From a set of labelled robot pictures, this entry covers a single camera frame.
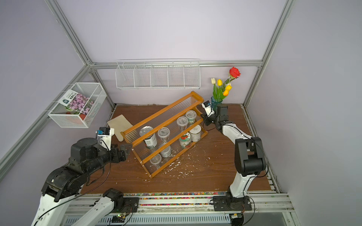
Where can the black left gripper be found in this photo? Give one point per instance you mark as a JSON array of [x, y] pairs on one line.
[[124, 154]]

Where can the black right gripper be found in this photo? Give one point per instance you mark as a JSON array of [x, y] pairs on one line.
[[207, 119]]

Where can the clear seed jar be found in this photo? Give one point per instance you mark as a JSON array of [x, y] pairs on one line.
[[164, 134], [191, 116], [182, 122], [166, 152], [156, 160]]

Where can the green label tin can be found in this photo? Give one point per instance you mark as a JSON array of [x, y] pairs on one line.
[[151, 141]]

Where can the wooden three-tier shelf rack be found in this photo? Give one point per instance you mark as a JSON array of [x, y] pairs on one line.
[[166, 117]]

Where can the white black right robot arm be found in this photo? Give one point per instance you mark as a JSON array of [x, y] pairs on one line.
[[249, 155]]

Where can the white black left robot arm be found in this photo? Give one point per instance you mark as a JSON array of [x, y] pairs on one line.
[[64, 185]]

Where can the purple flower seed packet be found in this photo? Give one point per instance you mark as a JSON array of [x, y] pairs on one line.
[[76, 103]]

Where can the blue ribbed glass vase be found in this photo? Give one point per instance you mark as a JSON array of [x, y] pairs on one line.
[[215, 104]]

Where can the white lid Ideal can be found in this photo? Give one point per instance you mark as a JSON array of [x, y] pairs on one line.
[[195, 133]]

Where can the yellow and white tulips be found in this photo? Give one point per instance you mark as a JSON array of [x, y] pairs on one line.
[[221, 89]]

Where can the cream work glove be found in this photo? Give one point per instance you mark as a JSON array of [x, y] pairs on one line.
[[119, 124]]

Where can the strawberry label can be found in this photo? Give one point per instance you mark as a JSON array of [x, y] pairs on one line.
[[185, 140]]

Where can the red rose flower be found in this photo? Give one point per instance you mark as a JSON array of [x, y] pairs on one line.
[[234, 73]]

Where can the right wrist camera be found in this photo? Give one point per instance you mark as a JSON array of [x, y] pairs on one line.
[[208, 108]]

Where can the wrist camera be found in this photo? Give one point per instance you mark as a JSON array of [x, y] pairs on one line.
[[105, 133], [208, 108]]

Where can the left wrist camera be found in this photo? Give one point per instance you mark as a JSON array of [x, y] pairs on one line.
[[105, 133]]

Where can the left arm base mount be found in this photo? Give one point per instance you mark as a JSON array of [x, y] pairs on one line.
[[120, 202]]

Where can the white wire side basket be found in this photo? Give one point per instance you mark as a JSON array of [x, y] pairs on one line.
[[65, 119]]

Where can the white wire wall basket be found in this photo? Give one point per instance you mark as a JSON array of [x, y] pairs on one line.
[[158, 74]]

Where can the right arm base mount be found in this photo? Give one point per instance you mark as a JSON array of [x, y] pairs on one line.
[[229, 203]]

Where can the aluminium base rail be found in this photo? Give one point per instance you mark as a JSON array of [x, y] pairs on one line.
[[268, 208]]

